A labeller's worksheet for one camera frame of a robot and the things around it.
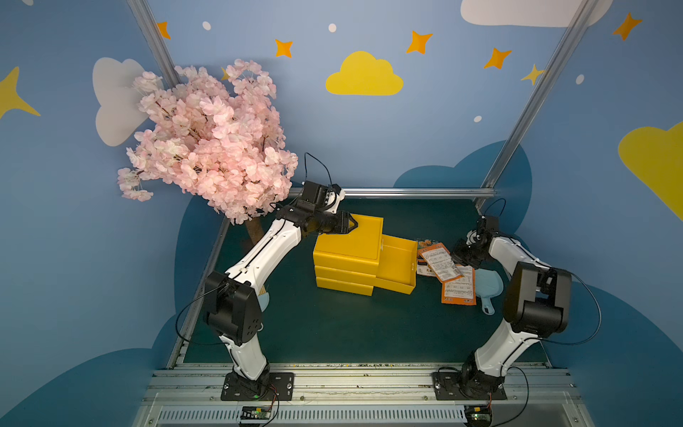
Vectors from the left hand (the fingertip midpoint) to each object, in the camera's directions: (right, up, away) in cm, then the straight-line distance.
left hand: (352, 222), depth 83 cm
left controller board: (-27, -53, -12) cm, 61 cm away
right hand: (+39, -11, +14) cm, 43 cm away
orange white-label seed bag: (+39, -24, +9) cm, 47 cm away
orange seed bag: (+27, -17, +15) cm, 36 cm away
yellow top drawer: (+16, -15, +9) cm, 24 cm away
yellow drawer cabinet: (-1, -12, -6) cm, 13 cm away
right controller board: (+35, -54, -10) cm, 65 cm away
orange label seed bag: (+34, -15, +13) cm, 39 cm away
